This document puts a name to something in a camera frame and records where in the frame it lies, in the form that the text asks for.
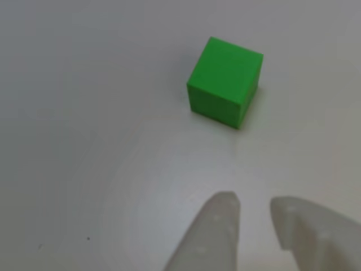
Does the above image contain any green cube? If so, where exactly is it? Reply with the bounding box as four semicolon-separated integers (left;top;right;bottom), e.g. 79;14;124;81
186;36;265;131

